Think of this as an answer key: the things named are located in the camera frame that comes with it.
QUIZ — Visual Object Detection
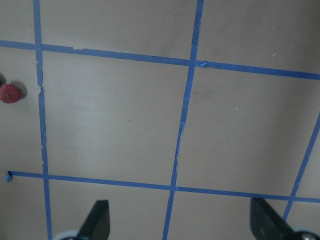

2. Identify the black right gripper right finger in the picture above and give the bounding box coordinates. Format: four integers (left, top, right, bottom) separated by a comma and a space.
250, 197, 302, 240

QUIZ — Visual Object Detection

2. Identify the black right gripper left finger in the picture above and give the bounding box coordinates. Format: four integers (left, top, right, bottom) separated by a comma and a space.
76, 200, 111, 240

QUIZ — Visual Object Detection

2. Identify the round red strawberry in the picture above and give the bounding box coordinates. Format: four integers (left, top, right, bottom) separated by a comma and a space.
0, 84, 22, 104

